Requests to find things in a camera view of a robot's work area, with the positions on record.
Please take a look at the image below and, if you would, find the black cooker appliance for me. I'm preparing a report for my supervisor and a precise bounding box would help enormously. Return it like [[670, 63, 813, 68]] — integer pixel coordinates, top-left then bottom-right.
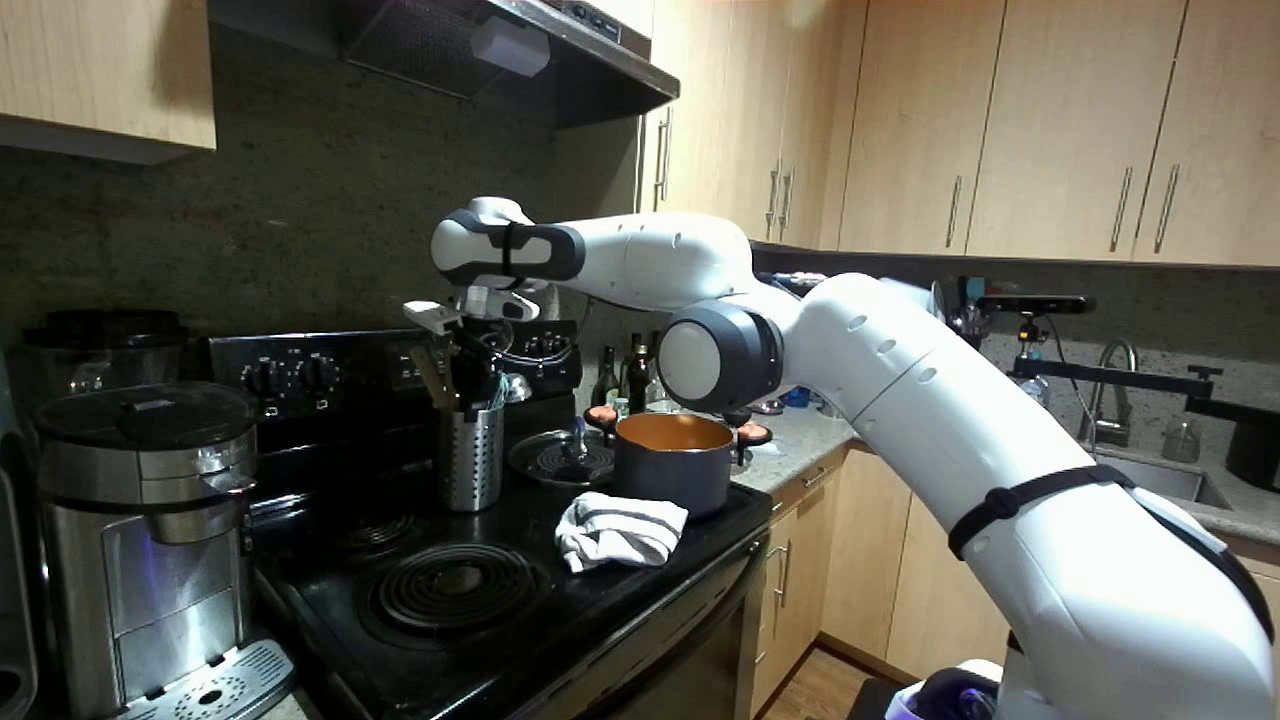
[[14, 308, 192, 403]]

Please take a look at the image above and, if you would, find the white cloth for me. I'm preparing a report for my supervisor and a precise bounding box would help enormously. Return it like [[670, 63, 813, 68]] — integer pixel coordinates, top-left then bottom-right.
[[554, 490, 690, 575]]

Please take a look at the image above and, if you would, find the steel tap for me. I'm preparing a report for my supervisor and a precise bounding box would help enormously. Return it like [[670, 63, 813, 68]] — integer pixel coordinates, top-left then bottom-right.
[[1078, 338, 1142, 449]]

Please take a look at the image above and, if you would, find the clear glass jar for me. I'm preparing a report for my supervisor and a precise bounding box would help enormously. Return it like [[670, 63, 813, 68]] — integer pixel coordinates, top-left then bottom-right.
[[1163, 414, 1203, 464]]

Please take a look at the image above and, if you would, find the steel coffee maker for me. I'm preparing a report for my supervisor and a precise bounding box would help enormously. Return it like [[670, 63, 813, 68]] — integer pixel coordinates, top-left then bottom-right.
[[33, 381, 298, 720]]

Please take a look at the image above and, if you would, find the glass pot lid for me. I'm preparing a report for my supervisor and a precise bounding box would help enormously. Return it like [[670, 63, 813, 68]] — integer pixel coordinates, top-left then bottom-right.
[[506, 417, 617, 490]]

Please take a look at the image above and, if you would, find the oven door handle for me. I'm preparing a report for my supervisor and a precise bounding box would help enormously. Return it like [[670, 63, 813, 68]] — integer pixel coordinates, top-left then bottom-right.
[[520, 527, 772, 716]]

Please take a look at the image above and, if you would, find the perforated steel utensil holder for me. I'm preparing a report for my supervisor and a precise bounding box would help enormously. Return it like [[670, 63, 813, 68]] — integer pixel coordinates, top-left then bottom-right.
[[436, 402, 505, 514]]

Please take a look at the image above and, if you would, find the row of wooden wall cabinets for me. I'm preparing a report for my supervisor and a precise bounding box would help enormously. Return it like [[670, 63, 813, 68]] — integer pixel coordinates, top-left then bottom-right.
[[638, 0, 1280, 270]]

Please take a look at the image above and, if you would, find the drawer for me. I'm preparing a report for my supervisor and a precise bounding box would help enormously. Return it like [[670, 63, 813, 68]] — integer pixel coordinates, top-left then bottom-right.
[[768, 446, 851, 519]]

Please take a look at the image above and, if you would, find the black electric stove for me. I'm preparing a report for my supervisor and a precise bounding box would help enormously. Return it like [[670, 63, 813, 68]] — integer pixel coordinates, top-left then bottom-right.
[[207, 319, 774, 720]]

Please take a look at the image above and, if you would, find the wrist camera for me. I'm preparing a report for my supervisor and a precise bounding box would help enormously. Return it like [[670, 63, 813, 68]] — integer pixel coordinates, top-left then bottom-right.
[[403, 299, 463, 337]]

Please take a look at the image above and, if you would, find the small coil burner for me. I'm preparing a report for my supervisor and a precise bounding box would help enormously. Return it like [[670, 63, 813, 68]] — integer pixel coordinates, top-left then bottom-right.
[[343, 511, 422, 552]]

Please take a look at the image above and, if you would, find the oven door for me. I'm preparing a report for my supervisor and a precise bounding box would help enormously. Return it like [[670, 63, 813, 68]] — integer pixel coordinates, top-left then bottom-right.
[[515, 528, 773, 720]]

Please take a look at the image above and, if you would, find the large coil burner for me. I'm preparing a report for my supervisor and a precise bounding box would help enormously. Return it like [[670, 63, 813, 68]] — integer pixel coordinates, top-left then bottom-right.
[[369, 542, 548, 634]]

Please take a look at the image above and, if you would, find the holder with kitchen tools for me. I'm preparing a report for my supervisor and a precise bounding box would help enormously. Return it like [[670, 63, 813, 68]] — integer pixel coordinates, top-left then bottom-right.
[[930, 276, 993, 349]]

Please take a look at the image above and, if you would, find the sink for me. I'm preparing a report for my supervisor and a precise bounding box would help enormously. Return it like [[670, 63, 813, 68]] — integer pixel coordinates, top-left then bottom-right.
[[1098, 448, 1237, 512]]

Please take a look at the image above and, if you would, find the range hood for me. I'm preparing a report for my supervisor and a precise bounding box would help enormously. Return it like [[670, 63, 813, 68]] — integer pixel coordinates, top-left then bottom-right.
[[208, 0, 682, 130]]

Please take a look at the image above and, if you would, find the camera on mount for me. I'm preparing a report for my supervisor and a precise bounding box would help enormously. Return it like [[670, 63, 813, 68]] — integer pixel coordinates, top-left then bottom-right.
[[975, 292, 1280, 491]]

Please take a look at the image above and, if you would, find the row of wooden base cabinets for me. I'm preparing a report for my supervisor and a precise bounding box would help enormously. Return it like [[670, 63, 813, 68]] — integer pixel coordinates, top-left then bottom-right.
[[750, 440, 1280, 713]]

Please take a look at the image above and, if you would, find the dark glass bottle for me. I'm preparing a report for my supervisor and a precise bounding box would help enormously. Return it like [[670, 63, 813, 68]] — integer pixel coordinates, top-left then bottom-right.
[[591, 345, 622, 409], [624, 332, 653, 415]]

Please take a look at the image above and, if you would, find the grey pot with orange interior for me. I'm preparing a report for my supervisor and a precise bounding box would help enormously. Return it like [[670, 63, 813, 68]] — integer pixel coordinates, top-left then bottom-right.
[[584, 403, 774, 520]]

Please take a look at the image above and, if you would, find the wooden wall cabinet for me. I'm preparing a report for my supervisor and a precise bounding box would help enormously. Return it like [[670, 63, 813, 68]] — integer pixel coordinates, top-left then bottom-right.
[[0, 0, 218, 167]]

